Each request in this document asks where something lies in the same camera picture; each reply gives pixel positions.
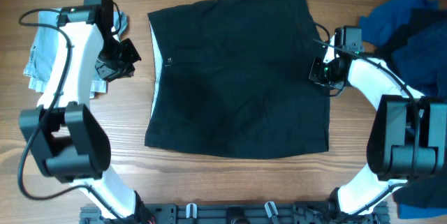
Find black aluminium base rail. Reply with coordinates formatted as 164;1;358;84
78;201;391;224

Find folded light blue denim shorts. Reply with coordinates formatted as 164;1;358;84
23;11;129;98

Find dark garment in pile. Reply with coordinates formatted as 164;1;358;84
376;9;446;208

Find black shorts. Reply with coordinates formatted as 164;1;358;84
145;0;330;159

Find blue garment in pile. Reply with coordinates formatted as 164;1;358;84
359;0;446;219

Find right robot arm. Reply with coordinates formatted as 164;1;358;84
309;26;446;223

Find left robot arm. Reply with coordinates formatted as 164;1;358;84
19;0;154;223

